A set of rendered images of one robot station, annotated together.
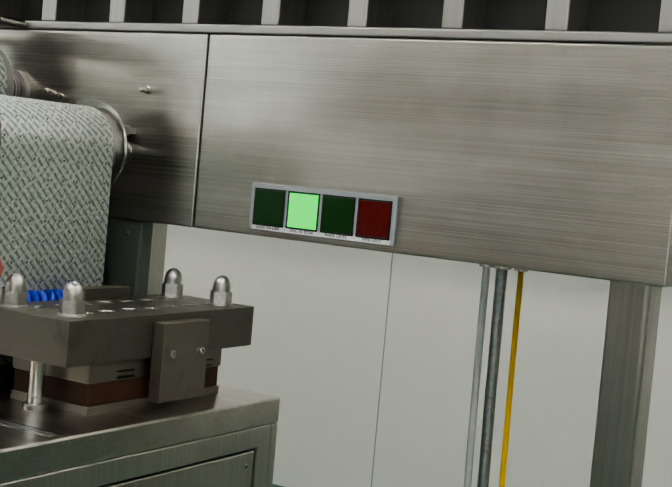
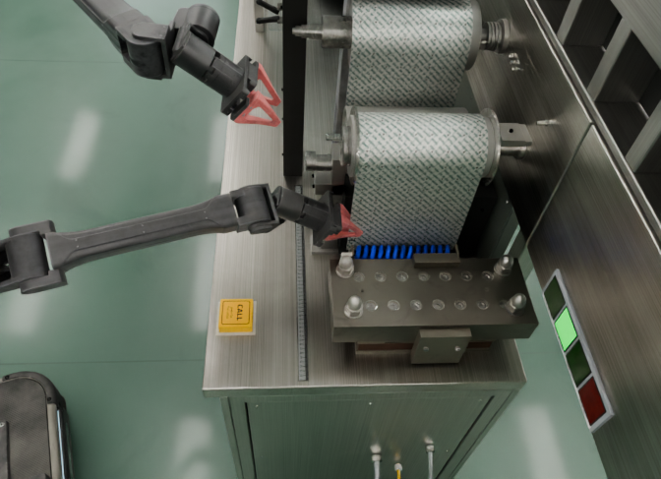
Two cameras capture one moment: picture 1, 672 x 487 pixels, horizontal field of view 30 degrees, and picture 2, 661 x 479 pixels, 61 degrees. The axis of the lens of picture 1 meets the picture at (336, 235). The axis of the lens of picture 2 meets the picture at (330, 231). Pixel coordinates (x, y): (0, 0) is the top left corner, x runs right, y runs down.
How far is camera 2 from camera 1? 1.41 m
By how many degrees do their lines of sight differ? 64
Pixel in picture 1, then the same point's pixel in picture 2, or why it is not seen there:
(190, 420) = (422, 386)
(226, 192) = (546, 252)
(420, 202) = (623, 440)
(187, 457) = (418, 395)
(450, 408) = not seen: outside the picture
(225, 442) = (458, 393)
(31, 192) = (390, 196)
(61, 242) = (419, 220)
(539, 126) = not seen: outside the picture
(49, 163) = (410, 180)
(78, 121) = (450, 150)
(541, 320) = not seen: outside the picture
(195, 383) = (450, 358)
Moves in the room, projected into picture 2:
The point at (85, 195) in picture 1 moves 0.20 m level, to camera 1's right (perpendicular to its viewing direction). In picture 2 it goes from (447, 197) to (523, 268)
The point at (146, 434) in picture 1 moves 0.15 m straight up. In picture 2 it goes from (378, 389) to (388, 354)
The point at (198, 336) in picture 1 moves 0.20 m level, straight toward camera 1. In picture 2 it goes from (456, 342) to (383, 405)
